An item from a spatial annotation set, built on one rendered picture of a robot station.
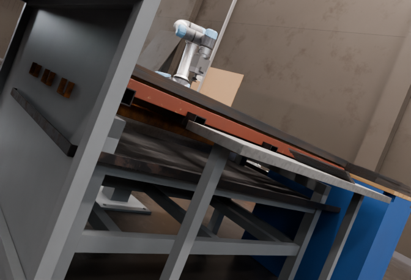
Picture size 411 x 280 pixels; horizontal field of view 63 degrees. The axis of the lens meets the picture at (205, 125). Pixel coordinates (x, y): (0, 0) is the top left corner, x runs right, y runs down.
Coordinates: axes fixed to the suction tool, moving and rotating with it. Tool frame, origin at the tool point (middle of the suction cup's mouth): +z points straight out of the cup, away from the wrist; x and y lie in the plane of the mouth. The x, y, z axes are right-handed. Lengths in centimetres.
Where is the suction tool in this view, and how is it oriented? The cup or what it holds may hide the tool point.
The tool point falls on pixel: (193, 81)
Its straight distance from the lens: 202.6
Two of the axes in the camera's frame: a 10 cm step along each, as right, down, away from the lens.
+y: 7.0, 2.3, 6.8
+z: -3.6, 9.3, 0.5
